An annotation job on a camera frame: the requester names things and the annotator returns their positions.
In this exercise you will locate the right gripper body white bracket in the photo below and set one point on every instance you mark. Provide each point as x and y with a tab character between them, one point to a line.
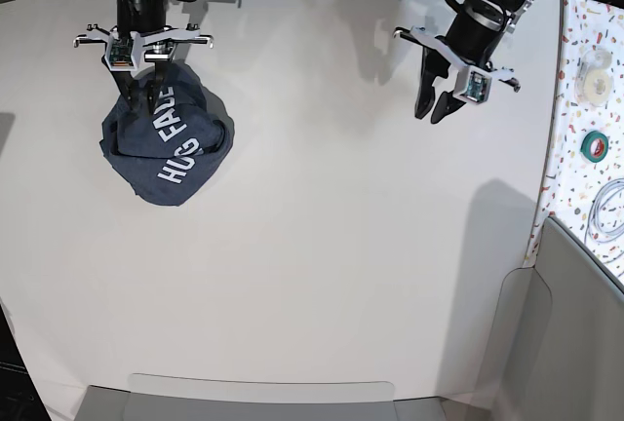
151	47

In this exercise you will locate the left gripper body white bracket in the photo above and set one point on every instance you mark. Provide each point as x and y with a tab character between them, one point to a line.
421	37

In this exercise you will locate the dark blue t-shirt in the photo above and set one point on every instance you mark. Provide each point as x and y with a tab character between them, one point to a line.
168	150

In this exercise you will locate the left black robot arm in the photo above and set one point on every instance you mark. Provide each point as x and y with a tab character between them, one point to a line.
475	32

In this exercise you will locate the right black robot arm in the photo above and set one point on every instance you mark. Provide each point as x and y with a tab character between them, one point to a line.
143	16

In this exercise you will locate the clear tape roll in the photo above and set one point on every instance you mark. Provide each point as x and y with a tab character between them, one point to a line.
593	84

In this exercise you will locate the green tape roll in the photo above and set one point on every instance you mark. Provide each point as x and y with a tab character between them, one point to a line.
594	146

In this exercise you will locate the terrazzo patterned side table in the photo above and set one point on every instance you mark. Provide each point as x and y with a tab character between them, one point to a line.
587	198

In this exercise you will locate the grey chair at right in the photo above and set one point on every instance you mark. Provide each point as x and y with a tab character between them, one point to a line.
555	351

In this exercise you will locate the grey chair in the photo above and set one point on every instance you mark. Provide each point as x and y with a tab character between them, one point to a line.
555	351
155	397

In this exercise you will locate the grey chair at bottom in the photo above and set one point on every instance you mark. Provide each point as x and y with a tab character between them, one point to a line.
155	397

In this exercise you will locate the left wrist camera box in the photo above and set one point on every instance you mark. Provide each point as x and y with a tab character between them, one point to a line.
472	85

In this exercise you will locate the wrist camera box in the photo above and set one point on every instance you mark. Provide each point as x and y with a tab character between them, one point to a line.
472	85
120	54

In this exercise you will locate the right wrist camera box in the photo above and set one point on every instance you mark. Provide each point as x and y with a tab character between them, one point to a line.
120	54

